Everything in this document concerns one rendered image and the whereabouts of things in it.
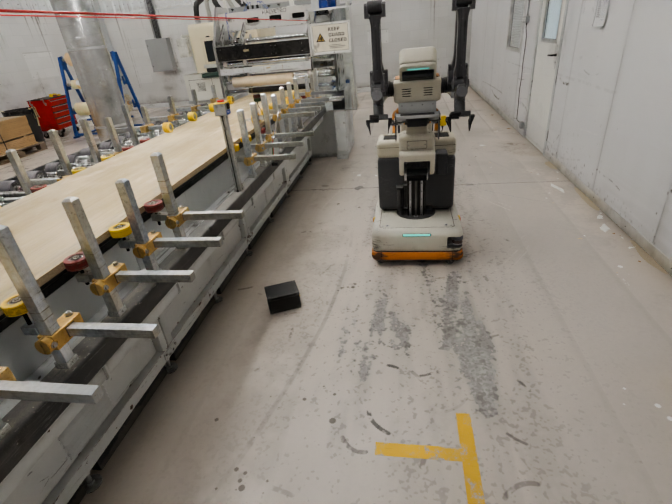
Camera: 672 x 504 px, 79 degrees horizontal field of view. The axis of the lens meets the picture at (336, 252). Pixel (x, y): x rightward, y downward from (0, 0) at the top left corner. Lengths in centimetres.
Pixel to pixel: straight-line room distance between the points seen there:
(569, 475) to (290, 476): 104
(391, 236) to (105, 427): 193
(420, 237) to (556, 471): 157
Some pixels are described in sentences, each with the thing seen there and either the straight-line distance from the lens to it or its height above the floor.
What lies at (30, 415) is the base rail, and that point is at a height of 70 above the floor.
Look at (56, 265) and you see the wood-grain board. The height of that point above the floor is 90.
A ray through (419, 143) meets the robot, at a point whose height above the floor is 85.
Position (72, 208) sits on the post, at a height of 111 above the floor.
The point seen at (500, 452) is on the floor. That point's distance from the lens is 191.
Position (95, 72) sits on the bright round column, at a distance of 681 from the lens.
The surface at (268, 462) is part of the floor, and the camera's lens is 189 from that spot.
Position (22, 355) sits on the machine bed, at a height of 69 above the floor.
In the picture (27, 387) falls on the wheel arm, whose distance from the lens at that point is 125.
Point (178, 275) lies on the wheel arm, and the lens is 146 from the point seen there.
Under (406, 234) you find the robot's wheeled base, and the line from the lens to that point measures 282.
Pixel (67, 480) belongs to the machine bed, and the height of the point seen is 17.
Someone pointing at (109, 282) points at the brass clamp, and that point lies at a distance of 158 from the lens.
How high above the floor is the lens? 151
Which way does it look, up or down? 28 degrees down
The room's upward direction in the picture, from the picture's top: 6 degrees counter-clockwise
